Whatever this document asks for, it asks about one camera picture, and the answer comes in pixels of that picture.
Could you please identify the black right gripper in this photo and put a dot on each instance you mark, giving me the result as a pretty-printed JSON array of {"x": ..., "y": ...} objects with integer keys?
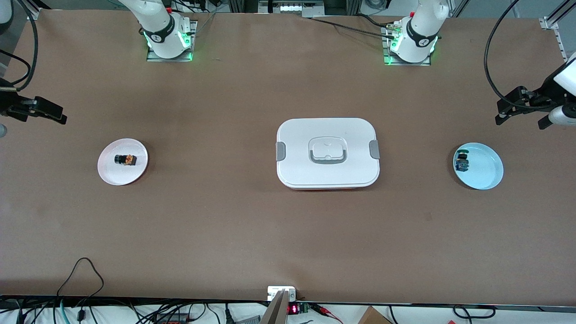
[{"x": 10, "y": 108}]

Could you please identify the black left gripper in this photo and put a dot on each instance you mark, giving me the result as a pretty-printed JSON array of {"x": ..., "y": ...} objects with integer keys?
[{"x": 546, "y": 92}]

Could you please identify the orange push-button switch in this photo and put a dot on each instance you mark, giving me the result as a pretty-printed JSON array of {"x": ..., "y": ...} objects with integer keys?
[{"x": 128, "y": 159}]

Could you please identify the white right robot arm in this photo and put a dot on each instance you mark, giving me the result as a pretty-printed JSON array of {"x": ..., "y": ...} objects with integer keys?
[{"x": 162, "y": 27}]

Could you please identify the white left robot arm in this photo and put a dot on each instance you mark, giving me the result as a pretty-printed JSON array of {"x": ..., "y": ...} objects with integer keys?
[{"x": 420, "y": 27}]

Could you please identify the light blue plate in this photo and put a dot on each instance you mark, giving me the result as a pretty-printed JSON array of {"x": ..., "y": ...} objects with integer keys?
[{"x": 483, "y": 171}]

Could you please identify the perforated white metal strip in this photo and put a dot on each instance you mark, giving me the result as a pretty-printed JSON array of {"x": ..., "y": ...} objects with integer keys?
[{"x": 560, "y": 45}]

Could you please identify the pink plate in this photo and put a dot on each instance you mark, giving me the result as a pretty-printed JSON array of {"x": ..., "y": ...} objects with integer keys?
[{"x": 126, "y": 175}]

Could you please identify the white lunch box grey latches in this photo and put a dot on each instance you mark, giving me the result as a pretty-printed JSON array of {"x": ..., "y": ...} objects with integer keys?
[{"x": 297, "y": 135}]

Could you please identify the grey control box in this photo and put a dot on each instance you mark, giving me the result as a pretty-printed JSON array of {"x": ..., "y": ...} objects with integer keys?
[{"x": 292, "y": 8}]

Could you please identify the brown cardboard box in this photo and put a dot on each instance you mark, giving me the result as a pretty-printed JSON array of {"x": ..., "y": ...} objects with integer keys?
[{"x": 372, "y": 317}]

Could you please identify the black power plug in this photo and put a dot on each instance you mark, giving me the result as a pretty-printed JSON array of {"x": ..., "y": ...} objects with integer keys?
[{"x": 229, "y": 315}]

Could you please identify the red clip lead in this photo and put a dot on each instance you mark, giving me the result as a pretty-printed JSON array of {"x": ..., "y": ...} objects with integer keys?
[{"x": 321, "y": 309}]

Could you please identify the grey power adapter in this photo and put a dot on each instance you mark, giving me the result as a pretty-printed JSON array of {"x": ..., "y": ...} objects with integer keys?
[{"x": 247, "y": 320}]

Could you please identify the red digit display module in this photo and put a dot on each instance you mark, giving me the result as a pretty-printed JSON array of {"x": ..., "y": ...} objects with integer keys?
[{"x": 292, "y": 309}]

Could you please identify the blue push-button switch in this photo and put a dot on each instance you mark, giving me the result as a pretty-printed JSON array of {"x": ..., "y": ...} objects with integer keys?
[{"x": 461, "y": 162}]

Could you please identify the aluminium frame profile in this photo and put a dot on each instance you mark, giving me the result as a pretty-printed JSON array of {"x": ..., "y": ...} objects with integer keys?
[
  {"x": 551, "y": 20},
  {"x": 30, "y": 12}
]

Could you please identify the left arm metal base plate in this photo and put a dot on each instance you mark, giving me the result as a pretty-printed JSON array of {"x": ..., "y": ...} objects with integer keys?
[{"x": 405, "y": 64}]

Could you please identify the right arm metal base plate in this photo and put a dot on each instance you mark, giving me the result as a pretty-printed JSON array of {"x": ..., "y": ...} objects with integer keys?
[{"x": 171, "y": 59}]

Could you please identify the white mounting bracket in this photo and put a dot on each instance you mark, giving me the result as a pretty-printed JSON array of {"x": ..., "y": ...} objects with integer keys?
[{"x": 274, "y": 290}]

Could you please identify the aluminium camera pole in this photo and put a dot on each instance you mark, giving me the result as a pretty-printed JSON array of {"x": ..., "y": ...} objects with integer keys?
[{"x": 275, "y": 312}]

